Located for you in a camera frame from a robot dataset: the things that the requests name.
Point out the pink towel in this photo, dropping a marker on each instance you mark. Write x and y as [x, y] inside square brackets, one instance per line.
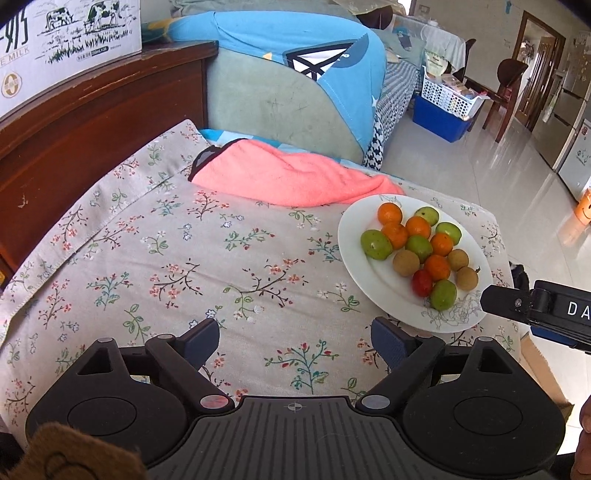
[258, 171]

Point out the wooden chair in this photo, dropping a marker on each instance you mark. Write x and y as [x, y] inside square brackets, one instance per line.
[509, 73]

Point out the white plastic basket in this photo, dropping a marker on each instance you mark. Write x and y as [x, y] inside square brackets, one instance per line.
[451, 95]

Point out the white refrigerator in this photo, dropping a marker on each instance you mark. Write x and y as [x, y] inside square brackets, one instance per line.
[575, 171]

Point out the white floral plate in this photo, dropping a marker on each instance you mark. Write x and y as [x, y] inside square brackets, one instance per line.
[448, 309]

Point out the green pillow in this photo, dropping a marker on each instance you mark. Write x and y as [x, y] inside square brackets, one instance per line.
[259, 97]

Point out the green jujube small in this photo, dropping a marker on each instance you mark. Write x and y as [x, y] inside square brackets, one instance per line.
[450, 229]

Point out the brown plush sleeve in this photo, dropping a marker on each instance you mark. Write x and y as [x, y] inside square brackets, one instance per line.
[57, 451]

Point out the brown longan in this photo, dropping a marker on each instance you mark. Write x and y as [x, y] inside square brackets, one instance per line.
[406, 263]
[458, 259]
[467, 279]

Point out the red cherry tomato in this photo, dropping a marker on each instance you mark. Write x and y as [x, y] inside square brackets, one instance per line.
[422, 283]

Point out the orange smiley cup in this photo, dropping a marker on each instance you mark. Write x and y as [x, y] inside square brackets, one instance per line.
[583, 209]

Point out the large green jujube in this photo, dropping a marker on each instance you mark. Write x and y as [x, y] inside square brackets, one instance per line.
[376, 245]

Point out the blue plastic bin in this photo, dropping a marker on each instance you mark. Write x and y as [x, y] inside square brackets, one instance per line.
[438, 121]

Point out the green jujube top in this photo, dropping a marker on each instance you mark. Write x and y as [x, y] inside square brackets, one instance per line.
[429, 214]

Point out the blue cushion cover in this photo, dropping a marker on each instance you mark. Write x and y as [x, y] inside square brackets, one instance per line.
[345, 58]

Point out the cardboard box on floor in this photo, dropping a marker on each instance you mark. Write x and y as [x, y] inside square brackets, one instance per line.
[534, 362]

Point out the houndstooth sofa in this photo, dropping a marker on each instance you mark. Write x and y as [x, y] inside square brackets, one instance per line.
[401, 82]

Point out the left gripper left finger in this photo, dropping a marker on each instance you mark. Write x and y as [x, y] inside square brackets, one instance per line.
[178, 360]

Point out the orange tangerine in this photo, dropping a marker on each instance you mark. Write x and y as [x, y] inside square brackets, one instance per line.
[390, 212]
[442, 244]
[396, 233]
[419, 226]
[438, 267]

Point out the brown longan top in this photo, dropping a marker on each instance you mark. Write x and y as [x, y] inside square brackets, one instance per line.
[458, 259]

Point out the white milk carton box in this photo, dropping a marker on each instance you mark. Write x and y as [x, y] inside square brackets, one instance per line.
[48, 42]

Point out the person right hand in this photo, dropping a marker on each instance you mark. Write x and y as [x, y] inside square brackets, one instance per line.
[581, 469]

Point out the orange tangerine front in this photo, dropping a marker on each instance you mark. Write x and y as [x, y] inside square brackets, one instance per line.
[438, 267]

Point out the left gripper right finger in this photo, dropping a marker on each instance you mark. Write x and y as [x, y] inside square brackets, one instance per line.
[411, 361]

